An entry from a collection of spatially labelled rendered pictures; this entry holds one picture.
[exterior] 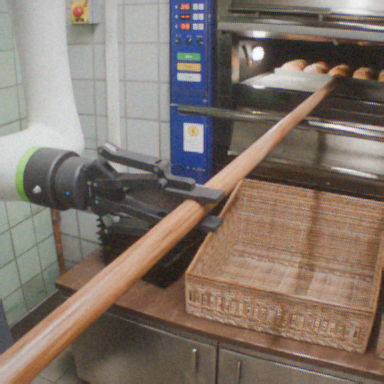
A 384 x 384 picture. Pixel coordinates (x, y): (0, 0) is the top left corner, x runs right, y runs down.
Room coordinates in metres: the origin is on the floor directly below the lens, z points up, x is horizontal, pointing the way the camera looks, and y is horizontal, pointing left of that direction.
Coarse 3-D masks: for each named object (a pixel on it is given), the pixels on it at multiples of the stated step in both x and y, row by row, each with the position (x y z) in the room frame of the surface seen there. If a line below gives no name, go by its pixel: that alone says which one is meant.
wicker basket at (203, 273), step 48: (240, 192) 1.51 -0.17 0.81; (288, 192) 1.45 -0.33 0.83; (240, 240) 1.47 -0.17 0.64; (288, 240) 1.40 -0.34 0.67; (192, 288) 1.10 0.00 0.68; (240, 288) 1.04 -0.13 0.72; (288, 288) 1.22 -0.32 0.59; (336, 288) 1.21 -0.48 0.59; (288, 336) 0.98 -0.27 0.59; (336, 336) 0.92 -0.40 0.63
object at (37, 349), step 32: (320, 96) 1.30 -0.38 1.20; (288, 128) 0.91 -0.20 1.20; (256, 160) 0.70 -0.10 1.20; (160, 224) 0.45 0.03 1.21; (192, 224) 0.48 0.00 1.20; (128, 256) 0.38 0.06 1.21; (160, 256) 0.41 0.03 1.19; (96, 288) 0.33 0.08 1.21; (128, 288) 0.36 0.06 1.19; (64, 320) 0.28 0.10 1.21; (32, 352) 0.24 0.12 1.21
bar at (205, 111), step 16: (192, 112) 1.24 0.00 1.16; (208, 112) 1.22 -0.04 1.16; (224, 112) 1.20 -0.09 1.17; (240, 112) 1.18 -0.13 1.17; (256, 112) 1.17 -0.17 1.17; (304, 128) 1.10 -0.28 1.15; (320, 128) 1.08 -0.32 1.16; (336, 128) 1.07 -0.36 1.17; (352, 128) 1.05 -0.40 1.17; (368, 128) 1.05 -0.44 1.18
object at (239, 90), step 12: (240, 84) 1.61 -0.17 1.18; (252, 84) 1.61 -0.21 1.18; (240, 96) 1.57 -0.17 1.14; (252, 96) 1.55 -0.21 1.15; (264, 96) 1.53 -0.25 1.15; (276, 96) 1.52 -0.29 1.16; (288, 96) 1.50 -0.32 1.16; (300, 96) 1.48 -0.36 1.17; (336, 96) 1.45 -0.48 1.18; (348, 96) 1.46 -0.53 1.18; (336, 108) 1.43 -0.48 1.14; (348, 108) 1.41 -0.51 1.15; (360, 108) 1.39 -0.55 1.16; (372, 108) 1.38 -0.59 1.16
